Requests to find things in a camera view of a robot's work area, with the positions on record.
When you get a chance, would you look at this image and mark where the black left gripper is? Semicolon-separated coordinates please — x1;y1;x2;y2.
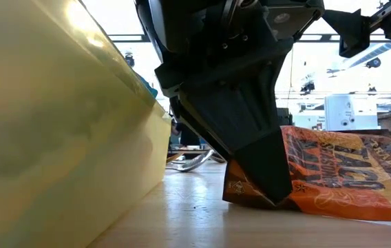
135;0;295;204

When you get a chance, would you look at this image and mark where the orange handle spoon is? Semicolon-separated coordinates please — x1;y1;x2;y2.
166;149;215;173

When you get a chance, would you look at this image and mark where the orange taco seasoning packet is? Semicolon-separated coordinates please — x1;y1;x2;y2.
222;125;391;223

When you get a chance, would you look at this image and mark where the person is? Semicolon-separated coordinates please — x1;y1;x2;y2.
171;120;202;156

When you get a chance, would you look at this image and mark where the black monitor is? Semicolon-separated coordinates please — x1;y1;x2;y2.
277;107;293;127

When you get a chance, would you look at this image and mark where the white square column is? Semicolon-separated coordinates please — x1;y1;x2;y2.
324;94;357;132

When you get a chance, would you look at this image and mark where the black framed linear light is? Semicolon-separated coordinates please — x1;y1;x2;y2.
107;33;341;43

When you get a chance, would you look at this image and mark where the yellow plastic bin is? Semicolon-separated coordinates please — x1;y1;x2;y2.
0;0;172;248

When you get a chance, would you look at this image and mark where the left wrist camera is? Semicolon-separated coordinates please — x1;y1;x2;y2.
264;3;324;41

